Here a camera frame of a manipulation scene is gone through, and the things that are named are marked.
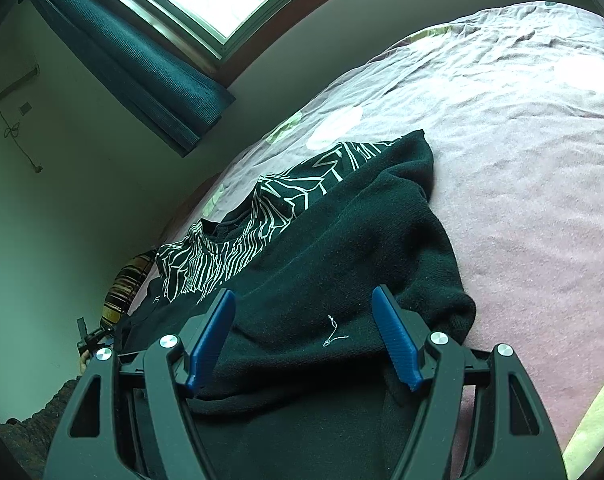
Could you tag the striped pillow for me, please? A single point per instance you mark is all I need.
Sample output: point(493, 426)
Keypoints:
point(124, 285)

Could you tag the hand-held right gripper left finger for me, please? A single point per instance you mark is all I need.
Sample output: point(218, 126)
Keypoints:
point(213, 340)

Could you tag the pink bedsheet with pale dots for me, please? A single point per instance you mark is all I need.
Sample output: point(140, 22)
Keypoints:
point(507, 185)

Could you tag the black white line-patterned garment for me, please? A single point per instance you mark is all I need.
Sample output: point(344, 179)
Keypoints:
point(232, 250)

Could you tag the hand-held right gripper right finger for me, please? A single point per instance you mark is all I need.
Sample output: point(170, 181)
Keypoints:
point(394, 340)

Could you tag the black knit sweater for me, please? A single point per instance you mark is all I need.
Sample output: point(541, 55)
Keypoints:
point(332, 270)

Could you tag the teal curtain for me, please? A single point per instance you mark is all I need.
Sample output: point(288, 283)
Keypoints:
point(132, 70)

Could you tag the wall socket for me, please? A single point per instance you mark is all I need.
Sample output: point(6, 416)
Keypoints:
point(26, 107)

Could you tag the dark knit cloth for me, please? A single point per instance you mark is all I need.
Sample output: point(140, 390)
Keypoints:
point(37, 410)

